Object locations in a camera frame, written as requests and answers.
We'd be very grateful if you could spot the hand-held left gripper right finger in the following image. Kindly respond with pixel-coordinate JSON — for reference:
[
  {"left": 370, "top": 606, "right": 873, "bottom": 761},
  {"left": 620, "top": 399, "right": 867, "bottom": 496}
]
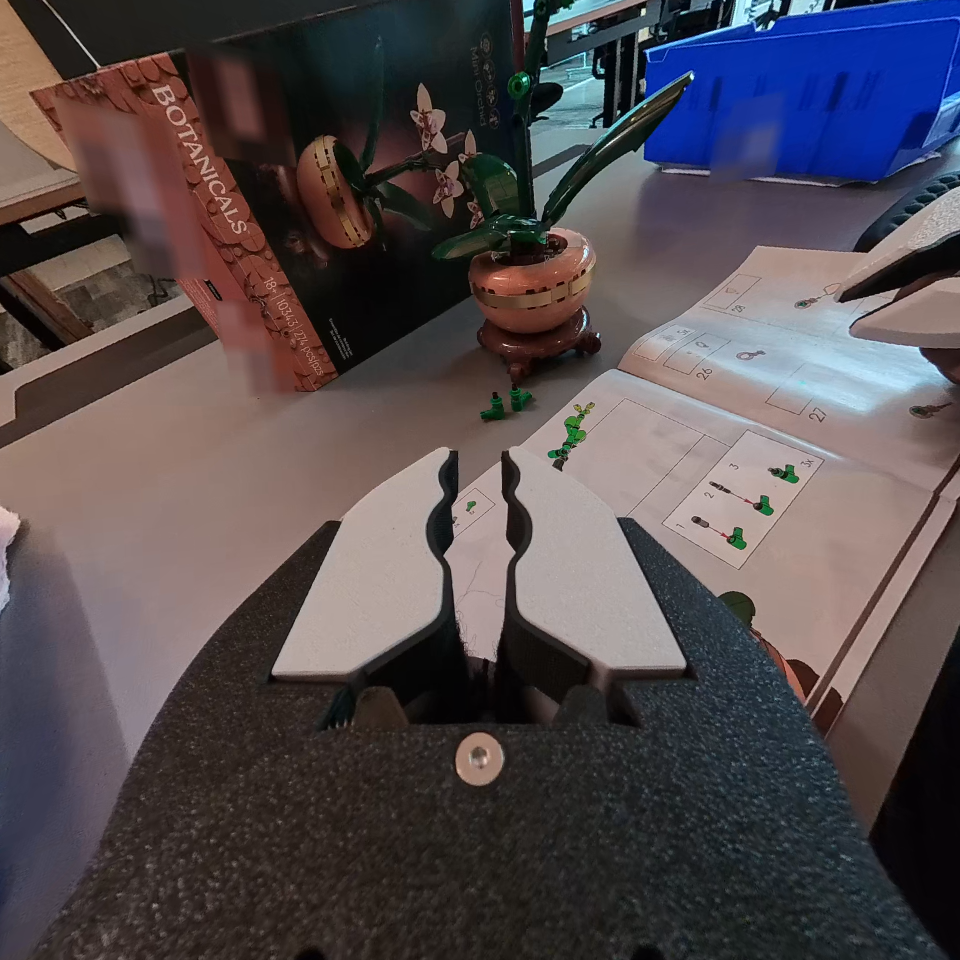
[{"left": 499, "top": 446, "right": 689, "bottom": 689}]

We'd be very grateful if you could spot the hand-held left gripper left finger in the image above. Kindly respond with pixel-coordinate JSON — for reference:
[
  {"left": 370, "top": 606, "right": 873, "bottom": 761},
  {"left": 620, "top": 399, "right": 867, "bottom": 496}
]
[{"left": 270, "top": 447, "right": 475, "bottom": 708}]

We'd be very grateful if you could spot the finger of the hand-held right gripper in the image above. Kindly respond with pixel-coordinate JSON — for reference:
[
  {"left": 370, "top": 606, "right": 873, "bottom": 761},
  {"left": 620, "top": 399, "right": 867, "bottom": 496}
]
[
  {"left": 847, "top": 277, "right": 960, "bottom": 349},
  {"left": 834, "top": 187, "right": 960, "bottom": 306}
]

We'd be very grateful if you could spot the brick orchid pot model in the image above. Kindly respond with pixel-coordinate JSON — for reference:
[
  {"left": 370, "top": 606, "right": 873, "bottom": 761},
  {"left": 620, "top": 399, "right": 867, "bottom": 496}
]
[{"left": 431, "top": 71, "right": 695, "bottom": 382}]

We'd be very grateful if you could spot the green brick plant stem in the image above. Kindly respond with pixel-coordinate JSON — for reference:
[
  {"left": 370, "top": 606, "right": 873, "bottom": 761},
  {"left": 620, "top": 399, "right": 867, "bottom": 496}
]
[{"left": 506, "top": 0, "right": 579, "bottom": 241}]

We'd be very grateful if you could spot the black mesh cushion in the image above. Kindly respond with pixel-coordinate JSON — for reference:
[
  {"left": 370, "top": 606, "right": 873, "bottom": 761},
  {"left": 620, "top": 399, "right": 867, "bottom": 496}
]
[{"left": 853, "top": 171, "right": 960, "bottom": 252}]

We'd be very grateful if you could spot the instruction booklet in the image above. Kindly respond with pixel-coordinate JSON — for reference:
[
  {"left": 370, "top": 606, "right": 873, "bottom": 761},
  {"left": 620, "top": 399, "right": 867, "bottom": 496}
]
[{"left": 446, "top": 243, "right": 960, "bottom": 740}]

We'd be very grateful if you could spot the blue plastic bin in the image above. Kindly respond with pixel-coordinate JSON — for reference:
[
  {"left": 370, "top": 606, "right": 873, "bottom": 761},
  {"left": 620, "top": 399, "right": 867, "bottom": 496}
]
[{"left": 643, "top": 0, "right": 960, "bottom": 185}]

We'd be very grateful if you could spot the orchid brick set box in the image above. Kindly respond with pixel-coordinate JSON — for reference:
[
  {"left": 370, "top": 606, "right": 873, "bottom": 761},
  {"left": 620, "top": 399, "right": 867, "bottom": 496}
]
[{"left": 30, "top": 0, "right": 537, "bottom": 395}]

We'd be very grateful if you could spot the white cloth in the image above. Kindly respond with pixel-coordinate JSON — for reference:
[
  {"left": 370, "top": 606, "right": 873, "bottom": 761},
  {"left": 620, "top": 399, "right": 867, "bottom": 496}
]
[{"left": 0, "top": 504, "right": 20, "bottom": 616}]

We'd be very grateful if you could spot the white cable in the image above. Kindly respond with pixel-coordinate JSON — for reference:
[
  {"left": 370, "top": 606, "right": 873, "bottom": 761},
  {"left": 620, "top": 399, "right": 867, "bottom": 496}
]
[{"left": 41, "top": 0, "right": 102, "bottom": 70}]

